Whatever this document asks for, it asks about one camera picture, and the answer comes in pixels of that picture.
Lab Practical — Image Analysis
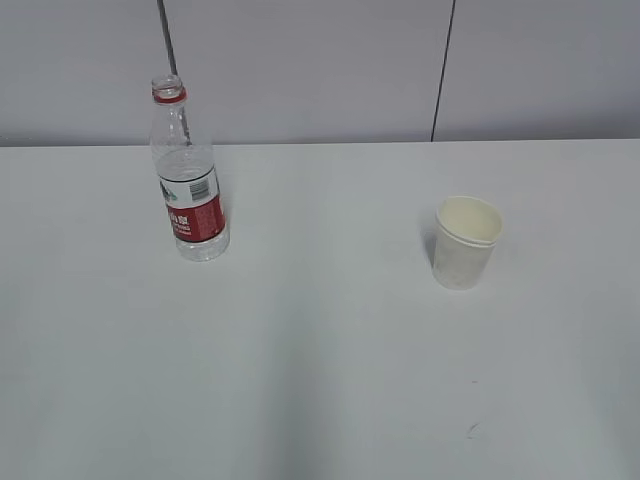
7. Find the white paper cup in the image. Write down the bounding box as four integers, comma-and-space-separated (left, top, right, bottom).
433, 196, 503, 290

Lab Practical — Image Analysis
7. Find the clear water bottle red label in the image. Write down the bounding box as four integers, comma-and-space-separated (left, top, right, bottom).
149, 74, 230, 262

